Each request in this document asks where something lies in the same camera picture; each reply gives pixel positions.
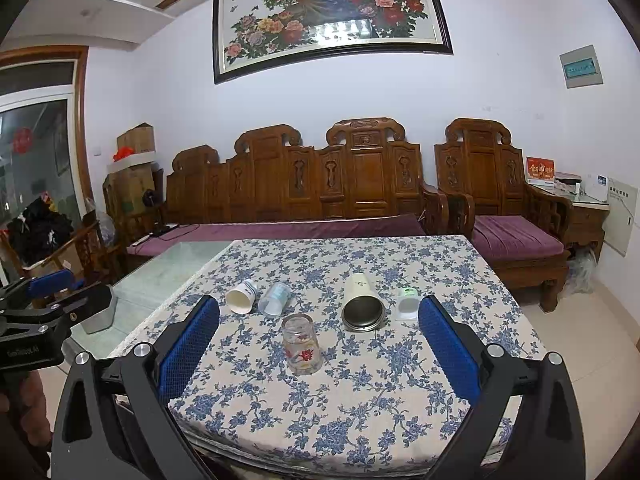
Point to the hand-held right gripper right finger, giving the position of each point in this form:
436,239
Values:
447,355

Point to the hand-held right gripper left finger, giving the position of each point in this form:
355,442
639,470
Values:
192,345

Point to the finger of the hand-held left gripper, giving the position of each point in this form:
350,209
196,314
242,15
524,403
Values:
85,305
50,282

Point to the white paper cup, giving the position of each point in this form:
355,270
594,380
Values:
241,299

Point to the clear plastic cup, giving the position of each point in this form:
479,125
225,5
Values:
275,299

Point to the cream steel tumbler cup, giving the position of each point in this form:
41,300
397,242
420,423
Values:
363,305

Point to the glass cup with red flower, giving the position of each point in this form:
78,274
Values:
301,345

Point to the grey metal container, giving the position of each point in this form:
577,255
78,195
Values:
103,323

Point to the wooden chair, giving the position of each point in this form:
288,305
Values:
75,250

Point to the pile of dark clothes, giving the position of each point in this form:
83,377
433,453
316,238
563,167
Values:
40,230

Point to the small white green container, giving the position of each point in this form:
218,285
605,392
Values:
407,306

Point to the glass coffee table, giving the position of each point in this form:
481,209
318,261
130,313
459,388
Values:
165,270

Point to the white power strip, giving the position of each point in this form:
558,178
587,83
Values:
142,240

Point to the blue floral tablecloth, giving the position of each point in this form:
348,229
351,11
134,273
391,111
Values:
350,400

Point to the large cardboard box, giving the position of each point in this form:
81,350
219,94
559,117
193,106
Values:
131,187

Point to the wooden framed glass door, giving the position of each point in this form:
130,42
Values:
40,150

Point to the square purple seat cushion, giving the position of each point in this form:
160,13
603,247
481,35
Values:
515,237

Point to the red plastic bag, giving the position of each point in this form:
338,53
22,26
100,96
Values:
123,154

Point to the long purple seat cushion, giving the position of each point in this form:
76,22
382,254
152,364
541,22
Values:
300,230

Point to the clear plastic bag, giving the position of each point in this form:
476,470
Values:
582,270

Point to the small cardboard box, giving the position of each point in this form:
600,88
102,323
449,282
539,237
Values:
136,140

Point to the carved wooden armchair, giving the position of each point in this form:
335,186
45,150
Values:
480,170

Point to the wooden side table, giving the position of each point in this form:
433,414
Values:
585,215

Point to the carved wooden sofa bench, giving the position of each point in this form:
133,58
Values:
370,170

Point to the red desk calendar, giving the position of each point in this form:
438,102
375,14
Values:
540,171

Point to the white box on side table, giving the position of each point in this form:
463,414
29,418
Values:
597,187

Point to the framed peacock flower painting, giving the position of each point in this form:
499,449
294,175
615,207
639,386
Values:
330,15

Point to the white wall panel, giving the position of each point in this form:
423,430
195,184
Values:
617,215

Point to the grey wall electrical box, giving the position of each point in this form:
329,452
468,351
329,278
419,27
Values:
581,66

